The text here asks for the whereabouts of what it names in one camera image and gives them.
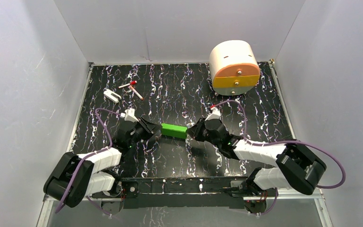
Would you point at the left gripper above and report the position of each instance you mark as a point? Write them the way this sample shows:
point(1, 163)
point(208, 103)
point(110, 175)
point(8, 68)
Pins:
point(142, 129)

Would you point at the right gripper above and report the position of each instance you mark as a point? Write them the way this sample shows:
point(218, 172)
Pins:
point(195, 130)

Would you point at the green paper box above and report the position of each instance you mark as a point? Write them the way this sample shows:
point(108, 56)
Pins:
point(174, 131)

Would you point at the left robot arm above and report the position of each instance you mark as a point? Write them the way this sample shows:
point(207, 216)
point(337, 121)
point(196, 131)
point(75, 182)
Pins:
point(79, 175)

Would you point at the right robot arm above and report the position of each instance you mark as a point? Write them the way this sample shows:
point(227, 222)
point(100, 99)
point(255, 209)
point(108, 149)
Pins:
point(294, 166)

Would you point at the pink tube pen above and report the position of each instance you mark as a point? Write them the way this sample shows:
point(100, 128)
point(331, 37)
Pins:
point(136, 92)

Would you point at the small white plastic clip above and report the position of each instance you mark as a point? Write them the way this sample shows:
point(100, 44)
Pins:
point(112, 96)

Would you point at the red capped marker pen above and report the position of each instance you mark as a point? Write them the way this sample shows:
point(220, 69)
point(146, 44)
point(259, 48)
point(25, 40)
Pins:
point(128, 84)

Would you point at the round cream drawer cabinet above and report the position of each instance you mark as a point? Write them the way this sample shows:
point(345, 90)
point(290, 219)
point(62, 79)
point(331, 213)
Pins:
point(233, 68)

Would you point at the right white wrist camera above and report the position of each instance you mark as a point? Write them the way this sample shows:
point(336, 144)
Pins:
point(214, 115)

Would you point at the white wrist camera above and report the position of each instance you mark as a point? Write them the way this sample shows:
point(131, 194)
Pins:
point(129, 115)
point(214, 115)

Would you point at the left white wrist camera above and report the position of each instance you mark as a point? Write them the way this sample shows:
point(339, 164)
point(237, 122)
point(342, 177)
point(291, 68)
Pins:
point(129, 115)

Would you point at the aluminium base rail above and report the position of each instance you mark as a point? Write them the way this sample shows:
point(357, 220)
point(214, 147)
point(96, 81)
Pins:
point(181, 191)

